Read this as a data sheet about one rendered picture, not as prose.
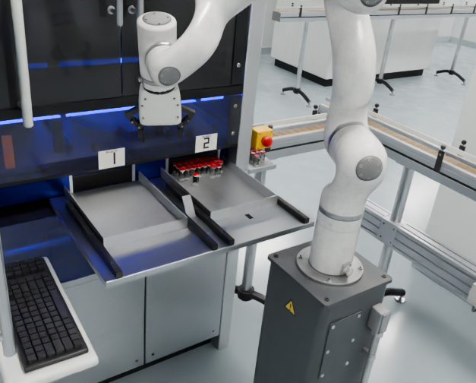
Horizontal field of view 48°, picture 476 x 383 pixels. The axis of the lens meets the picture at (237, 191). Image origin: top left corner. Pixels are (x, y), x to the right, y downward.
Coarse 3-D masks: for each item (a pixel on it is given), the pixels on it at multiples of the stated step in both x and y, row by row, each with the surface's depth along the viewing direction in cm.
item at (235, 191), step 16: (224, 160) 199; (208, 176) 190; (224, 176) 191; (240, 176) 191; (192, 192) 178; (208, 192) 179; (224, 192) 180; (240, 192) 181; (256, 192) 182; (272, 192) 177; (208, 208) 163; (224, 208) 164; (240, 208) 168; (256, 208) 172
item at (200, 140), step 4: (196, 136) 178; (200, 136) 179; (204, 136) 180; (208, 136) 181; (212, 136) 182; (216, 136) 183; (196, 140) 179; (200, 140) 180; (204, 140) 181; (212, 140) 183; (216, 140) 184; (196, 144) 180; (200, 144) 181; (208, 144) 183; (212, 144) 184; (196, 148) 180; (200, 148) 181; (208, 148) 183; (212, 148) 184; (196, 152) 181
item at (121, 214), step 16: (144, 176) 178; (64, 192) 169; (80, 192) 171; (96, 192) 172; (112, 192) 173; (128, 192) 174; (144, 192) 175; (160, 192) 169; (80, 208) 156; (96, 208) 163; (112, 208) 164; (128, 208) 165; (144, 208) 166; (160, 208) 167; (176, 208) 162; (96, 224) 155; (112, 224) 156; (128, 224) 157; (144, 224) 158; (160, 224) 152; (176, 224) 156; (112, 240) 145; (128, 240) 148
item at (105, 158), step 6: (108, 150) 162; (114, 150) 163; (120, 150) 164; (102, 156) 162; (108, 156) 163; (120, 156) 165; (102, 162) 163; (108, 162) 164; (120, 162) 166; (102, 168) 164
